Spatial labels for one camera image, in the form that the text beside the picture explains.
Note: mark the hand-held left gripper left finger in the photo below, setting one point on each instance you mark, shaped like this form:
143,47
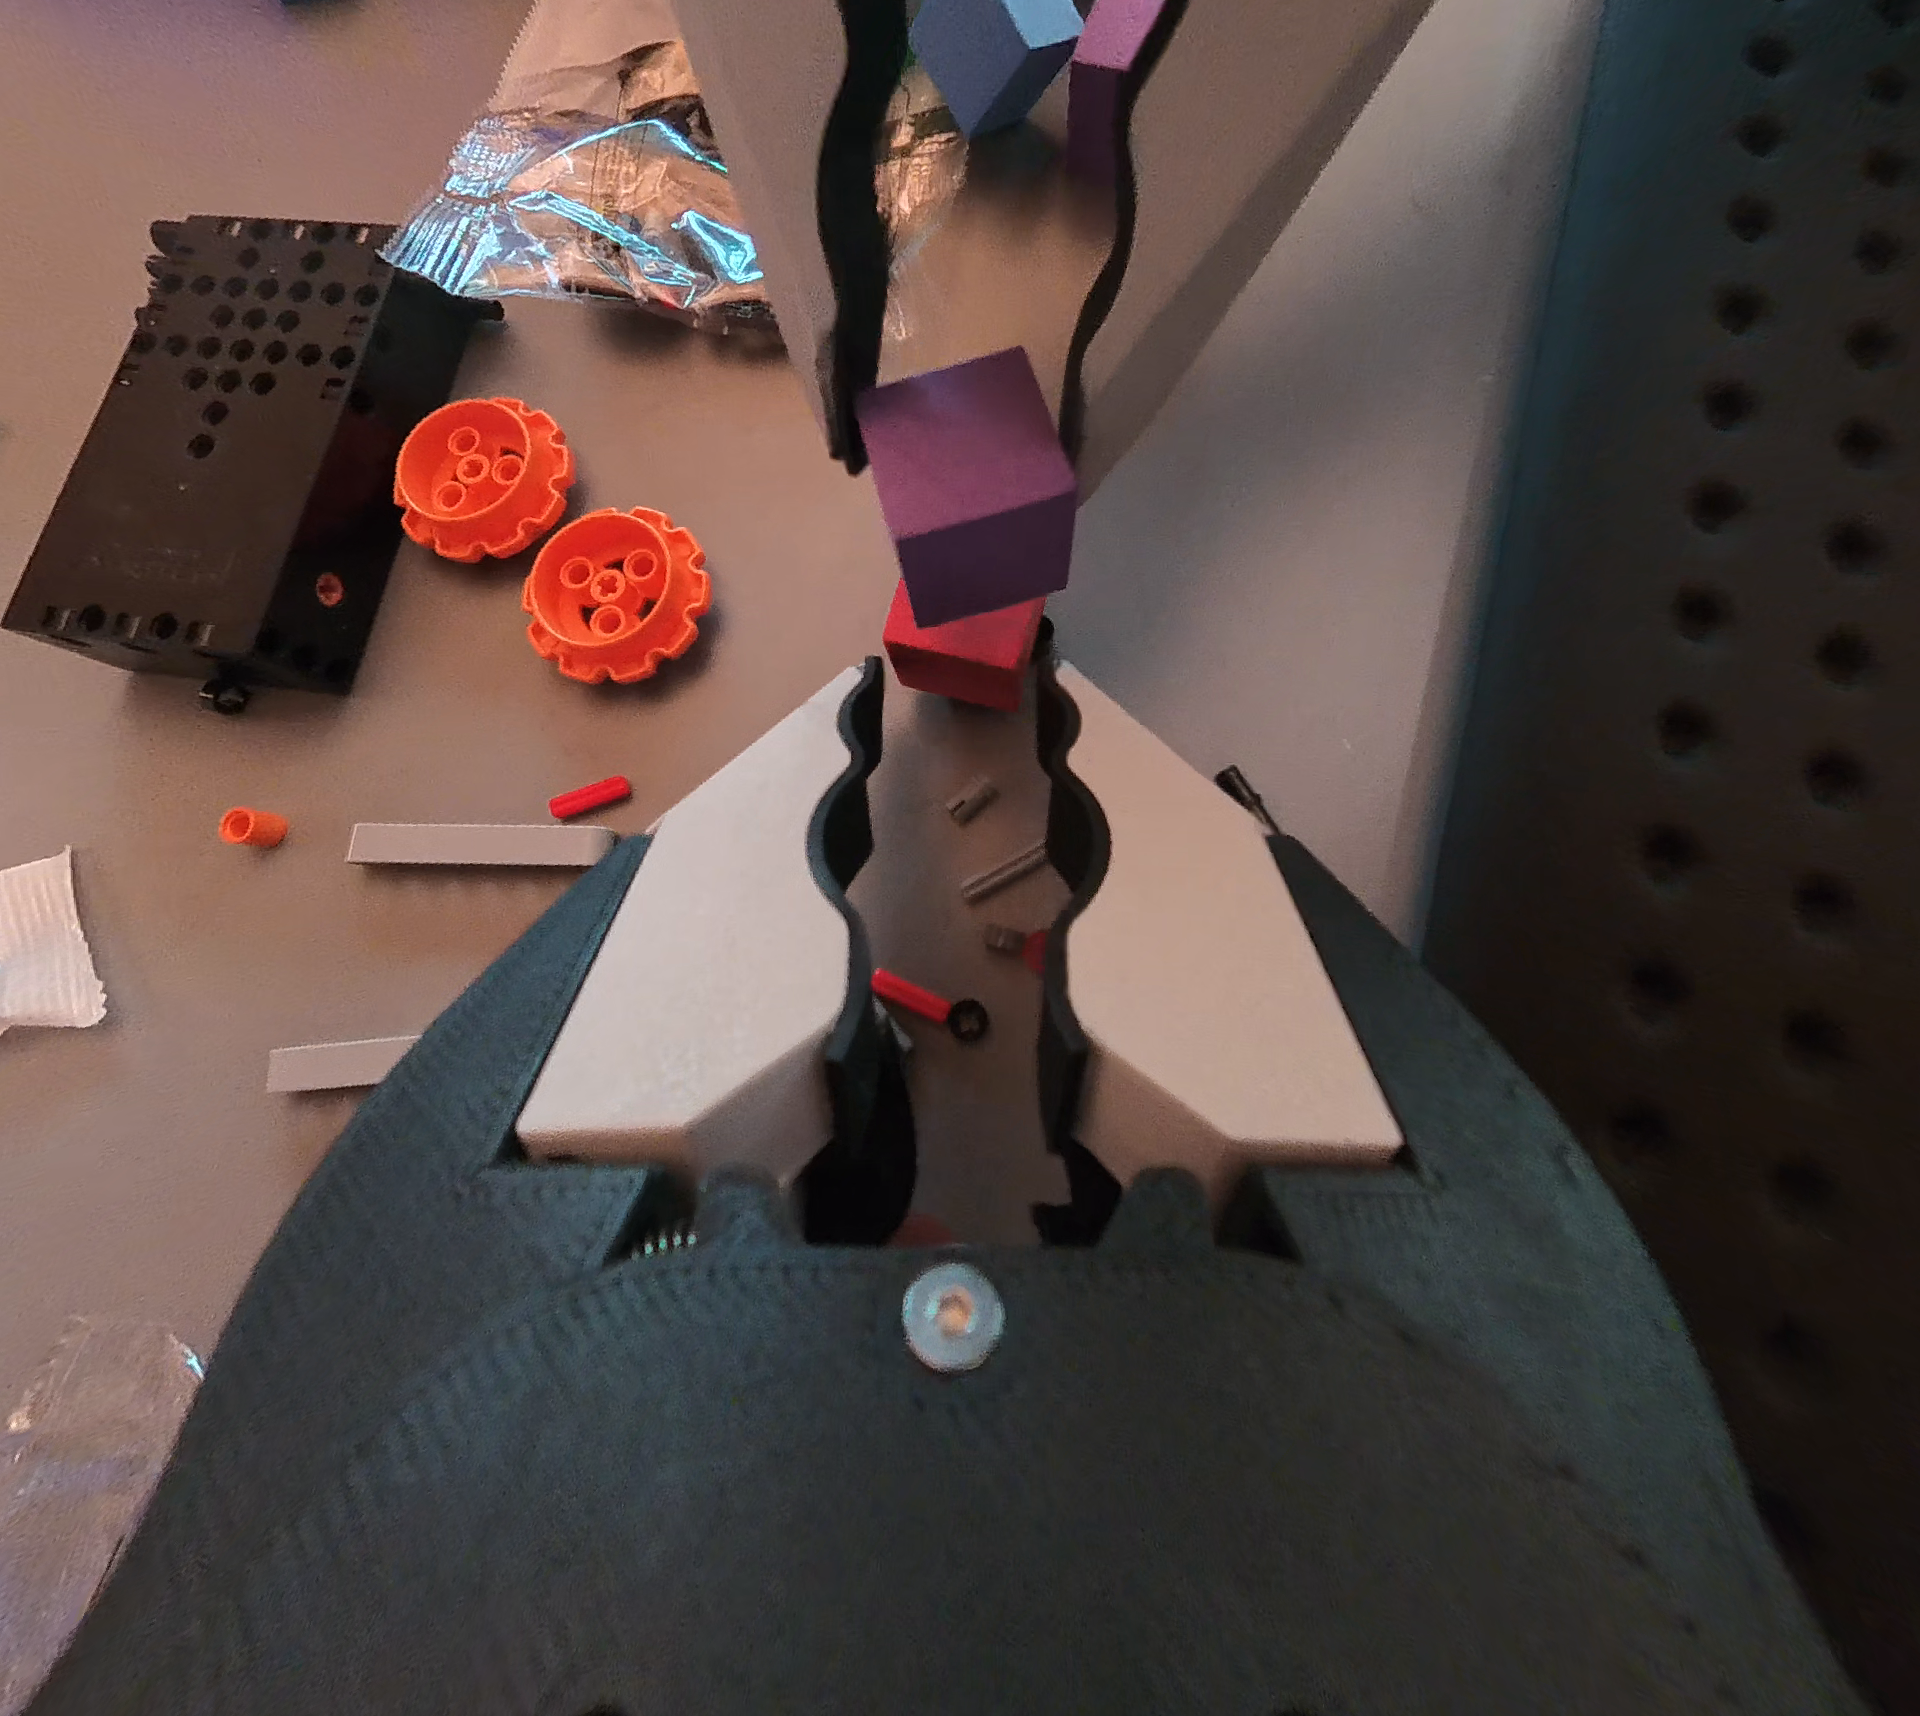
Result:
691,981

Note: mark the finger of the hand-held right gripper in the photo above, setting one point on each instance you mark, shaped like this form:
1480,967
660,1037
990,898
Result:
1307,18
752,18

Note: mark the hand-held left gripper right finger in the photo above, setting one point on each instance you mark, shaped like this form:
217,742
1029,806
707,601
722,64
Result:
1234,981

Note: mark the purple foam cube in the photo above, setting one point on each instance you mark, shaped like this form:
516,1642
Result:
977,486
1101,81

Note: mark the grey plastic beam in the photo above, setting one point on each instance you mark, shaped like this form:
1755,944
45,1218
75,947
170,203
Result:
480,847
345,1066

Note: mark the red foam cube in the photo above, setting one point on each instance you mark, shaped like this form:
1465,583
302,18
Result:
962,656

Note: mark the white plastic pouch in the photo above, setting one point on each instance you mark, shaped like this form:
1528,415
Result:
45,936

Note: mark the clear bag of orange gears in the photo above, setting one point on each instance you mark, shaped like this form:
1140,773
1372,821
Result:
92,1477

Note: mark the black connector block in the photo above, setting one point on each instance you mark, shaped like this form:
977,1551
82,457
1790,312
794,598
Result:
1245,793

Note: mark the red plastic pin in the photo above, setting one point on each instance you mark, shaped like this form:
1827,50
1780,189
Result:
591,799
910,992

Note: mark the grey axle rod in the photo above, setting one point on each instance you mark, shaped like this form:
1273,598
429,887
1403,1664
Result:
1001,871

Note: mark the small clear bag of parts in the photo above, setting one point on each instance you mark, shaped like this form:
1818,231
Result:
569,202

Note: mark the small black bush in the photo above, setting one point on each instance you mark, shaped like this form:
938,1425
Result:
969,1020

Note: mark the small grey connector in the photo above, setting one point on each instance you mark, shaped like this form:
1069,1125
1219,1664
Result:
973,801

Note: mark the orange gear wheel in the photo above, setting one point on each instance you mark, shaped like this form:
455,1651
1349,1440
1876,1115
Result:
618,589

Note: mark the small orange bush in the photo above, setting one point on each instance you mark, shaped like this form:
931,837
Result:
255,826

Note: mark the orange gear stack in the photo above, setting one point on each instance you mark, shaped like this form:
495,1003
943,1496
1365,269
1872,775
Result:
480,478

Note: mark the dark perforated panel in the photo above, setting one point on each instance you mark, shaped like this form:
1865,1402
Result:
1725,693

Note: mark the black perforated control box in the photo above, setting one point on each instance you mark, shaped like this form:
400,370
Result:
195,470

